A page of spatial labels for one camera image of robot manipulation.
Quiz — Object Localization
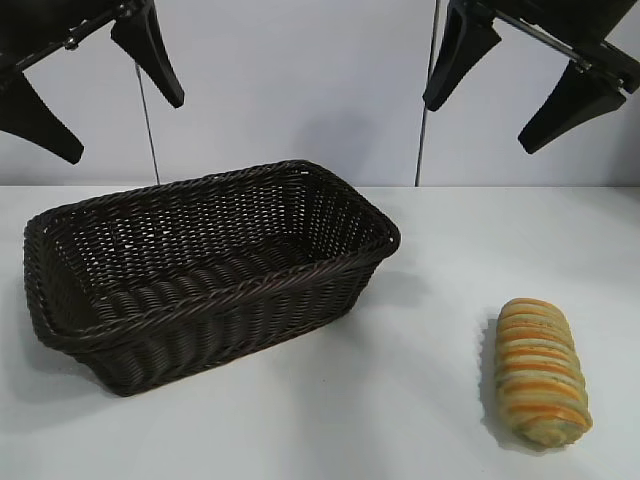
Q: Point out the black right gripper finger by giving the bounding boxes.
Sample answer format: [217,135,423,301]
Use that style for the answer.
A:
[518,62,627,155]
[423,0,503,112]

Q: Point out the long striped bread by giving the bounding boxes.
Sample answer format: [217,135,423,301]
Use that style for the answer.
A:
[494,297,595,432]

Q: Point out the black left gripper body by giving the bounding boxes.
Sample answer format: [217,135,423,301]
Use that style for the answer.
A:
[0,0,130,84]

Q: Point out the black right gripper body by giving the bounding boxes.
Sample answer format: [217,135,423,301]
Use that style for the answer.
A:
[492,0,640,95]

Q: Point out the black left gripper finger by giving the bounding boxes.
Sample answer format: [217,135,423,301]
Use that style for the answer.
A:
[0,69,85,165]
[110,0,185,108]

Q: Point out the dark brown woven basket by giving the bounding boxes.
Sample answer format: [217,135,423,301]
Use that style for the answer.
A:
[22,158,402,398]

